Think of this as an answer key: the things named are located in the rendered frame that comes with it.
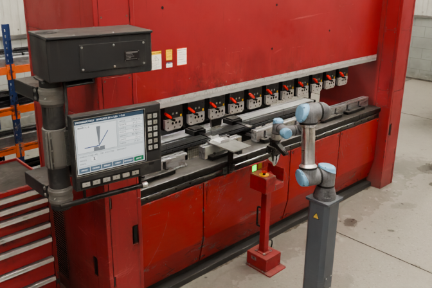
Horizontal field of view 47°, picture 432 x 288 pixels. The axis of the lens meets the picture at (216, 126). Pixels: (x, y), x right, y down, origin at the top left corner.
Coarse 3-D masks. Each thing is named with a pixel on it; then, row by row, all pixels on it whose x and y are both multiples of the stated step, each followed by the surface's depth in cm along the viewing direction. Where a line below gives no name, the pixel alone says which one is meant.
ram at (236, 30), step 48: (144, 0) 298; (192, 0) 323; (240, 0) 353; (288, 0) 388; (336, 0) 431; (192, 48) 333; (240, 48) 364; (288, 48) 402; (336, 48) 448; (144, 96) 315
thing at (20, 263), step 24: (0, 168) 320; (24, 168) 320; (0, 192) 283; (24, 192) 291; (0, 216) 283; (24, 216) 293; (48, 216) 306; (0, 240) 286; (24, 240) 299; (48, 240) 308; (0, 264) 292; (24, 264) 303; (48, 264) 314
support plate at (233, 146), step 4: (232, 140) 371; (236, 140) 371; (212, 144) 364; (216, 144) 362; (220, 144) 362; (224, 144) 363; (228, 144) 363; (232, 144) 363; (236, 144) 363; (240, 144) 363; (244, 144) 363; (224, 148) 355; (228, 148) 354; (232, 148) 354; (236, 148) 354; (240, 148) 354; (244, 148) 356
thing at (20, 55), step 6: (6, 48) 456; (12, 48) 459; (18, 48) 460; (24, 48) 463; (0, 54) 435; (18, 54) 441; (24, 54) 445; (0, 60) 415; (18, 60) 426; (24, 60) 429; (0, 66) 416
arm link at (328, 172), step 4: (320, 164) 327; (324, 164) 328; (328, 164) 329; (320, 168) 324; (324, 168) 322; (328, 168) 322; (332, 168) 322; (320, 172) 321; (324, 172) 322; (328, 172) 322; (332, 172) 322; (324, 176) 322; (328, 176) 323; (332, 176) 324; (324, 180) 322; (328, 180) 324; (332, 180) 325; (320, 184) 327; (324, 184) 325; (328, 184) 325; (332, 184) 326
